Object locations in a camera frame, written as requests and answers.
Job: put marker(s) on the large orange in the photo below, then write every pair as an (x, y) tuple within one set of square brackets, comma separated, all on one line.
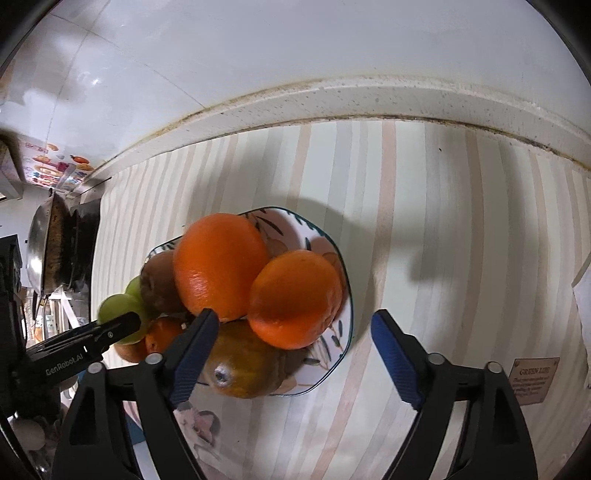
[(219, 267)]

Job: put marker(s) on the steel wok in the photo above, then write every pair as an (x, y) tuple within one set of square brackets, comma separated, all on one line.
[(39, 249)]

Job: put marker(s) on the white round object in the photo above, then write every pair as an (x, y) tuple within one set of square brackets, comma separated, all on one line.
[(27, 434)]

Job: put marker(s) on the floral oval ceramic plate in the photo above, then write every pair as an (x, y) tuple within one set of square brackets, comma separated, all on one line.
[(302, 230)]

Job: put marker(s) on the colourful wall stickers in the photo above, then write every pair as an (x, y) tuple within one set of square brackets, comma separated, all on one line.
[(60, 166)]

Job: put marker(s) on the black cooktop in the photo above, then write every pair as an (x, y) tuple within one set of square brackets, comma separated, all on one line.
[(83, 244)]

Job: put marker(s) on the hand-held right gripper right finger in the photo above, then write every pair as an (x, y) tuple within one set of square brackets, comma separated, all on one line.
[(397, 360)]

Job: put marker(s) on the green apple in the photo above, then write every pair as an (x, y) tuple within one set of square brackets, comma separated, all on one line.
[(136, 287), (117, 310)]

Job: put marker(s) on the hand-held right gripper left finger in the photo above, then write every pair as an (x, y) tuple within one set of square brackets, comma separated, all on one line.
[(198, 355)]

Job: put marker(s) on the striped mat with cat print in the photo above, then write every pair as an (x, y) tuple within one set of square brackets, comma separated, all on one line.
[(438, 207)]

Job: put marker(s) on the red-brown apple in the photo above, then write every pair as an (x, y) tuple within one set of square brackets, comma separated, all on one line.
[(249, 364), (159, 286)]

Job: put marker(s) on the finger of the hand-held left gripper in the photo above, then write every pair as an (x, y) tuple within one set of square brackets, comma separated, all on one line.
[(115, 328)]

